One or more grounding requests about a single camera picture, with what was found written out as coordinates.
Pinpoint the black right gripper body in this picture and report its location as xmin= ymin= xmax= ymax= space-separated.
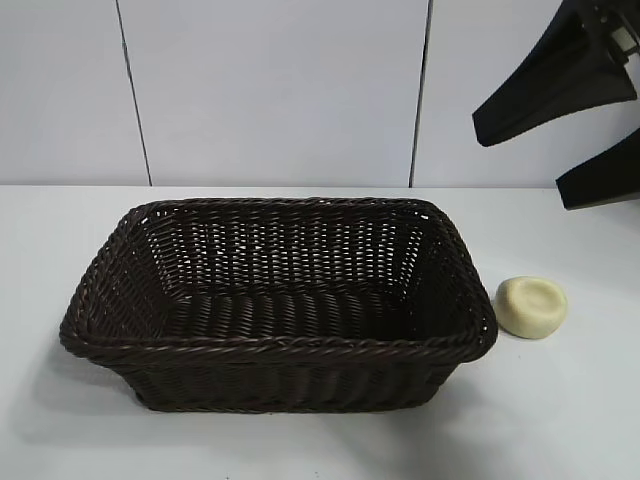
xmin=583 ymin=0 xmax=640 ymax=76

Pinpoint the pale yellow egg yolk pastry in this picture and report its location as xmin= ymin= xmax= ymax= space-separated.
xmin=495 ymin=275 xmax=569 ymax=342

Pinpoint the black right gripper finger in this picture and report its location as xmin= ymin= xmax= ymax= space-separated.
xmin=555 ymin=132 xmax=640 ymax=212
xmin=471 ymin=0 xmax=639 ymax=148

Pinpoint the dark brown wicker basket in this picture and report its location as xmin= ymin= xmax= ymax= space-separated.
xmin=58 ymin=196 xmax=499 ymax=416

